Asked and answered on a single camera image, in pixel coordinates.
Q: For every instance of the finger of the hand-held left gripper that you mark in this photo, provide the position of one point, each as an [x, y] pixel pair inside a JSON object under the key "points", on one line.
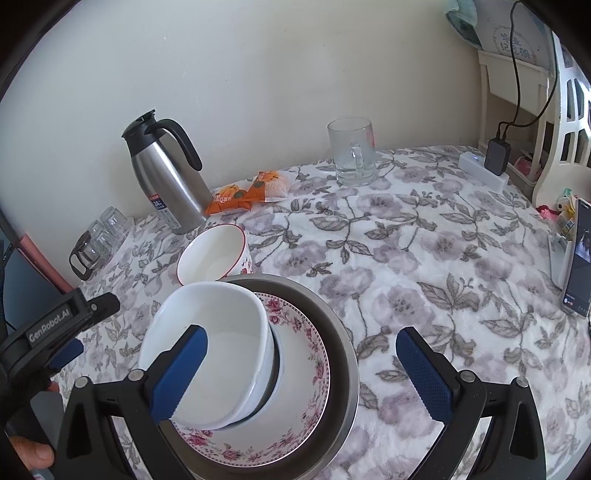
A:
{"points": [[102, 305], [64, 355]]}

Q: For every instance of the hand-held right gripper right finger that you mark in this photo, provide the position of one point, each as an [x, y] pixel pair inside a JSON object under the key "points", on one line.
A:
{"points": [[425, 376]]}

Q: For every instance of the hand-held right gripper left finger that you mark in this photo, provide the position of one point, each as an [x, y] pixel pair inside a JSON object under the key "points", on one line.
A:
{"points": [[180, 374]]}

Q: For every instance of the white bowl with red print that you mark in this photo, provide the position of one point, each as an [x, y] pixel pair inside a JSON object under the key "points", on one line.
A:
{"points": [[231, 341], [212, 254]]}

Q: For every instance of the stainless steel basin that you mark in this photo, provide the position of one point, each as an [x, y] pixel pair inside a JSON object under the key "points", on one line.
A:
{"points": [[344, 369]]}

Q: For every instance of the pink floral plate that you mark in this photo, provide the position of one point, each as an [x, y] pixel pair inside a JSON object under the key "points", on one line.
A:
{"points": [[300, 369]]}

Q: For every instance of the person's left hand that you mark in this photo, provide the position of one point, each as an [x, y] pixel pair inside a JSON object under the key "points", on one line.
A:
{"points": [[32, 454]]}

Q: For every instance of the pink edged board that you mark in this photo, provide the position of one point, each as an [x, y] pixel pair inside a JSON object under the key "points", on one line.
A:
{"points": [[44, 265]]}

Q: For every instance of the small clear drinking glass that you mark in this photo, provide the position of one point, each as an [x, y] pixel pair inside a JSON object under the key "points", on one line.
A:
{"points": [[94, 235], [116, 221]]}

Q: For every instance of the stainless steel thermos jug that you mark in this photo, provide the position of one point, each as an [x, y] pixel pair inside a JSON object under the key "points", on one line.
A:
{"points": [[161, 184]]}

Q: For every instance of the white phone stand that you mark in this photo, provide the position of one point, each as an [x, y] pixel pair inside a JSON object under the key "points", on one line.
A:
{"points": [[558, 258]]}

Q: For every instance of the black smartphone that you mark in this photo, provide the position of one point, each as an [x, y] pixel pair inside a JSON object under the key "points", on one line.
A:
{"points": [[579, 267]]}

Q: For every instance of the small pink knitted item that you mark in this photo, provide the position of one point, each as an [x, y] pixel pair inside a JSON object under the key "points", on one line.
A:
{"points": [[548, 213]]}

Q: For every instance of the orange snack packet clear window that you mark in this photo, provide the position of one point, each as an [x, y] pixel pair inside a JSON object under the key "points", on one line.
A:
{"points": [[274, 187]]}

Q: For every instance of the white power strip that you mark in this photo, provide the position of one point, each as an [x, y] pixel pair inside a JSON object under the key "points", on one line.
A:
{"points": [[471, 164]]}

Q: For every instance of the small green white toy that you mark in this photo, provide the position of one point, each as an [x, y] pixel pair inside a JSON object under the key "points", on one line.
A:
{"points": [[565, 207]]}

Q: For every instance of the black charger plug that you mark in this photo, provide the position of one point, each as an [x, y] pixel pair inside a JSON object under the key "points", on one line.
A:
{"points": [[497, 157]]}

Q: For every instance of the clear glass mug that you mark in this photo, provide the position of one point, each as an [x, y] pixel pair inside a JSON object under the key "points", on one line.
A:
{"points": [[351, 152]]}

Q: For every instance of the white wooden headboard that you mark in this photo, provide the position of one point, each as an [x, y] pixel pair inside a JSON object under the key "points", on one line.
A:
{"points": [[551, 175]]}

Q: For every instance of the white printed cushion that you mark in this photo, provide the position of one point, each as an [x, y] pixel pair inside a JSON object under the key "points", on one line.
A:
{"points": [[517, 32]]}

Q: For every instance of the teal cloth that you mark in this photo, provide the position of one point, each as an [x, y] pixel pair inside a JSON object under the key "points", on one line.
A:
{"points": [[461, 18]]}

